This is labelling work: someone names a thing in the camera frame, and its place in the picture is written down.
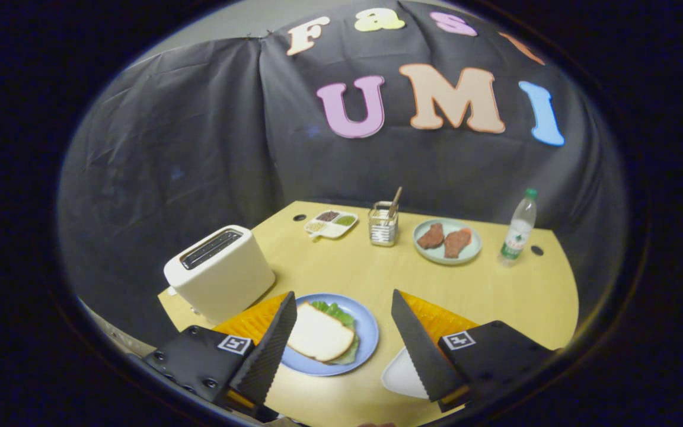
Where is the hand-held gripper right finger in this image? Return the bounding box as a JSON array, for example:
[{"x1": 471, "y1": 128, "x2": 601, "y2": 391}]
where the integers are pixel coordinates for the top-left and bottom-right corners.
[{"x1": 390, "y1": 289, "x2": 556, "y2": 413}]

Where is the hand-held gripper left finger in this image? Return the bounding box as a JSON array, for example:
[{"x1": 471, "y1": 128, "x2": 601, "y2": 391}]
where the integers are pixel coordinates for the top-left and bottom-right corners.
[{"x1": 143, "y1": 291, "x2": 298, "y2": 413}]

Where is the toasted bread slice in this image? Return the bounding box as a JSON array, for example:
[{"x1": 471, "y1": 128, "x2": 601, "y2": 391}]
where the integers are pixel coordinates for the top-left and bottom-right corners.
[{"x1": 287, "y1": 301, "x2": 356, "y2": 362}]

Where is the green lettuce leaf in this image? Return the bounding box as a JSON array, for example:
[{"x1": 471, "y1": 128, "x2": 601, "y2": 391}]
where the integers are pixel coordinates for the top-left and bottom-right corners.
[{"x1": 311, "y1": 300, "x2": 360, "y2": 365}]

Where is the white plate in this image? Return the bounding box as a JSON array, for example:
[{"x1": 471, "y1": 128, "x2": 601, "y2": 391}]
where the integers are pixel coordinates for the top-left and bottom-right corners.
[{"x1": 381, "y1": 347, "x2": 431, "y2": 400}]

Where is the blue plate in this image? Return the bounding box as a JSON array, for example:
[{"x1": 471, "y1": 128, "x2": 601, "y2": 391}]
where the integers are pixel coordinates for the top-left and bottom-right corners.
[{"x1": 281, "y1": 293, "x2": 380, "y2": 377}]

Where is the white toaster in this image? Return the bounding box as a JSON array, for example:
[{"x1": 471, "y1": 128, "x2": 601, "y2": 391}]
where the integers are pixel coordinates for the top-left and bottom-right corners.
[{"x1": 164, "y1": 225, "x2": 276, "y2": 325}]

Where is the pale green plate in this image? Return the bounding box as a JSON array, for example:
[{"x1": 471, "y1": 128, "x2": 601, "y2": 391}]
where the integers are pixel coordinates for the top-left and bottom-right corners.
[{"x1": 413, "y1": 218, "x2": 483, "y2": 265}]

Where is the reddish brown meat patty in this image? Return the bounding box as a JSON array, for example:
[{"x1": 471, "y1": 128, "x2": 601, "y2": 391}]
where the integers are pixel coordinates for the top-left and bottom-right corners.
[{"x1": 443, "y1": 228, "x2": 473, "y2": 259}]

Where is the dark brown meat patty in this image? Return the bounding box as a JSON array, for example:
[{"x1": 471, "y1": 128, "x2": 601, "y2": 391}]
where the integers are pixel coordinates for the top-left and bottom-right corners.
[{"x1": 417, "y1": 223, "x2": 445, "y2": 250}]

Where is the white divided condiment tray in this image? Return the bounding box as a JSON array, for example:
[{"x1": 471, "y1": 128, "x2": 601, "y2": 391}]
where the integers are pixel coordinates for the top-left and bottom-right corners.
[{"x1": 304, "y1": 210, "x2": 359, "y2": 240}]

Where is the clear plastic water bottle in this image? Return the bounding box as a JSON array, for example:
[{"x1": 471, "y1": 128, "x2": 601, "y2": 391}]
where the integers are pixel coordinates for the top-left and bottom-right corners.
[{"x1": 499, "y1": 188, "x2": 538, "y2": 267}]

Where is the black backdrop cloth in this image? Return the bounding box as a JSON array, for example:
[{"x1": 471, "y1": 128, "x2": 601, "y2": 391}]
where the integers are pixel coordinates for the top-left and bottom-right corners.
[{"x1": 57, "y1": 0, "x2": 624, "y2": 350}]

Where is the metal wire utensil holder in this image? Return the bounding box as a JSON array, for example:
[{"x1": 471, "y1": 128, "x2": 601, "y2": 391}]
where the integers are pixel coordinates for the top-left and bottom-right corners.
[{"x1": 368, "y1": 202, "x2": 400, "y2": 247}]

